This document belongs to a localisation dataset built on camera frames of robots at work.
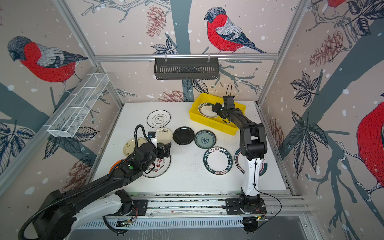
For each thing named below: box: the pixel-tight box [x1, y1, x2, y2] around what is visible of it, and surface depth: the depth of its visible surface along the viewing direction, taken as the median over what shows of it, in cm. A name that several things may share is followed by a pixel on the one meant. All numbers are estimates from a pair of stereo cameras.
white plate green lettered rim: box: [203, 146, 233, 176], surface depth 92 cm
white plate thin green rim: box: [146, 109, 171, 129], surface depth 113 cm
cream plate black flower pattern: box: [154, 127, 173, 145], surface depth 105 cm
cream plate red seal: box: [123, 137, 148, 157], surface depth 99 cm
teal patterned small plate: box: [194, 129, 217, 150], surface depth 102 cm
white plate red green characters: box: [142, 154, 172, 178], surface depth 87 cm
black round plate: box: [172, 126, 195, 146], surface depth 102 cm
